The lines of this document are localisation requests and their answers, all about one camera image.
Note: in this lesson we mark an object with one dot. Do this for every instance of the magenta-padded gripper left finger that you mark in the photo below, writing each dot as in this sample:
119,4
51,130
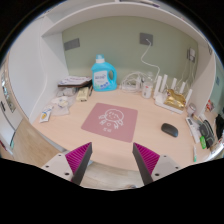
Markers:
78,158

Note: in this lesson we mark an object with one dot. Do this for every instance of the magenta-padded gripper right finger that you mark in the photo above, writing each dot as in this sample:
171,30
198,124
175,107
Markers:
146,158

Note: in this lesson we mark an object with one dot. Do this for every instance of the black computer mouse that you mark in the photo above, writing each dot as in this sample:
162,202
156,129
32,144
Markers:
169,129

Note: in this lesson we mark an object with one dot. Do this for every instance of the pink mouse pad with drawing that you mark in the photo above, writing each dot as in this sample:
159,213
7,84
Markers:
95,125

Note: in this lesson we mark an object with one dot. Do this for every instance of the white pen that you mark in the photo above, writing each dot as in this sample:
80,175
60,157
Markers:
195,154

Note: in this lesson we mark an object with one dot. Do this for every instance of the white remote control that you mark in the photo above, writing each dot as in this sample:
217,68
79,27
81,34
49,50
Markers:
192,130

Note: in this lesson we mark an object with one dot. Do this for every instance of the small yellow blue packet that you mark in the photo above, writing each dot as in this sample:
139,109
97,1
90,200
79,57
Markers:
45,115

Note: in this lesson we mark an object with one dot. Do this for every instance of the small green item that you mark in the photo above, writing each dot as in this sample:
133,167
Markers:
203,142

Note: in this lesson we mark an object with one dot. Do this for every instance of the clear plastic bag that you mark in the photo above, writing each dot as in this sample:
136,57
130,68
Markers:
63,101

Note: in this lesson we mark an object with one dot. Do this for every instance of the white router with antennas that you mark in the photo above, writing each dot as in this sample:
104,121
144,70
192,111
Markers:
160,99

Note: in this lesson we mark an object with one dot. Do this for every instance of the small yellow box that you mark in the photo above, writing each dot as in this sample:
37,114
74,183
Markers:
82,94

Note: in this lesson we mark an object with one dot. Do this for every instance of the gold foil bag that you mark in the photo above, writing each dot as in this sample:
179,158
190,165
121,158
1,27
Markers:
174,99

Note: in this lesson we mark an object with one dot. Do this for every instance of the black pouch with green trim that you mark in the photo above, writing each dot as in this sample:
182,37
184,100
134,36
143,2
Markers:
207,133

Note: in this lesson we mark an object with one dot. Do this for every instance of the small round tin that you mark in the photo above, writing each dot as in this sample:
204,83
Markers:
191,109

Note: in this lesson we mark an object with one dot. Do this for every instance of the black pen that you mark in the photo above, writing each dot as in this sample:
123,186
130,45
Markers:
90,91

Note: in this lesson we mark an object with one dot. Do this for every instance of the stack of booklets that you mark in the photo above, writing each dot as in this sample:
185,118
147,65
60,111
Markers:
74,81

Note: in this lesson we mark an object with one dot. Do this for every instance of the black bag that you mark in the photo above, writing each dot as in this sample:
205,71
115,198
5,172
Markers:
220,126

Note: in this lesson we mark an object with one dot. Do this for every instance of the blue detergent bottle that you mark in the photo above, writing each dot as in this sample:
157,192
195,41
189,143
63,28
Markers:
104,80

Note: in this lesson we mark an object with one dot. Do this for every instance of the white wall charger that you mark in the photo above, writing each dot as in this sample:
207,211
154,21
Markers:
191,55

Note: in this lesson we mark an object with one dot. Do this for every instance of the grey wall socket plate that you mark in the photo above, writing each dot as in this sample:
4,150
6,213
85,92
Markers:
71,44
146,38

